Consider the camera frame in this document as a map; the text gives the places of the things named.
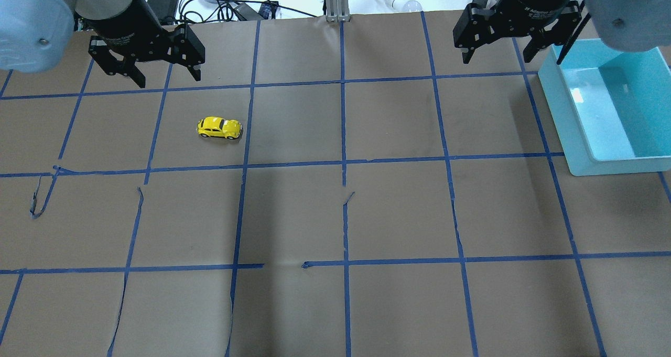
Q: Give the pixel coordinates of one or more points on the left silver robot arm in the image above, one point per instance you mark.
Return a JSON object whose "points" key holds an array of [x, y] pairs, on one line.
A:
{"points": [[35, 33]]}

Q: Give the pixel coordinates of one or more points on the light blue plastic bin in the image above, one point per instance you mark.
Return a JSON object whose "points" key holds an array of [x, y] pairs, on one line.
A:
{"points": [[611, 109]]}

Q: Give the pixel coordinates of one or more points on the yellow toy beetle car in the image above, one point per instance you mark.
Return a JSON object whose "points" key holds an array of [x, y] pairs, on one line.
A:
{"points": [[219, 127]]}

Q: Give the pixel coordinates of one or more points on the light bulb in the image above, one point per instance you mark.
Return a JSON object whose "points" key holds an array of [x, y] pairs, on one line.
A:
{"points": [[404, 6]]}

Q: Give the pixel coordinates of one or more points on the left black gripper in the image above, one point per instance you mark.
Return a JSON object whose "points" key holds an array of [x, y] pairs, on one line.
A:
{"points": [[127, 22]]}

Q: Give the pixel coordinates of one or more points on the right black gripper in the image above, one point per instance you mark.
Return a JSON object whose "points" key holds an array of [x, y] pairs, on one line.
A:
{"points": [[529, 7]]}

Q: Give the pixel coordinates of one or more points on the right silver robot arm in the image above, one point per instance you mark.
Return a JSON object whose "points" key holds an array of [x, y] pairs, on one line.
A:
{"points": [[623, 25]]}

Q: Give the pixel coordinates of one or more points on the aluminium frame post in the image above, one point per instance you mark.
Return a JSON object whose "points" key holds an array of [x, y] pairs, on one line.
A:
{"points": [[337, 11]]}

